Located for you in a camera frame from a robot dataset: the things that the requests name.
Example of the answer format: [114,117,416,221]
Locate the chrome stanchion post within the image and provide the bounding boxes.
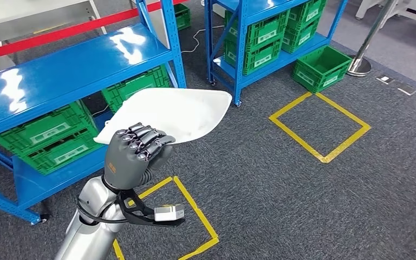
[347,0,399,77]

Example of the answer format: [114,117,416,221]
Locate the metal floor socket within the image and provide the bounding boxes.
[375,74,395,86]
[397,84,416,96]

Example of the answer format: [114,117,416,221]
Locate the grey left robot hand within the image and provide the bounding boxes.
[103,122,177,190]

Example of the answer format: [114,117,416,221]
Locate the white furniture frame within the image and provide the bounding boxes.
[355,0,416,29]

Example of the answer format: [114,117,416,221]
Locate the red barrier belt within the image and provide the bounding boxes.
[0,0,191,62]

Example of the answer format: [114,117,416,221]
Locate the white floor cable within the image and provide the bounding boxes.
[181,24,217,55]

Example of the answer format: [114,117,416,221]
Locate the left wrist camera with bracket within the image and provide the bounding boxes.
[116,188,186,228]

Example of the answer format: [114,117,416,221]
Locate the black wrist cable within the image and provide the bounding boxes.
[75,195,130,225]

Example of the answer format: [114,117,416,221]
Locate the white curved plastic part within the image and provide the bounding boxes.
[93,88,233,145]

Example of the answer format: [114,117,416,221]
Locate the blue metal shelf rack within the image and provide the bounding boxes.
[0,0,188,226]
[204,0,349,107]

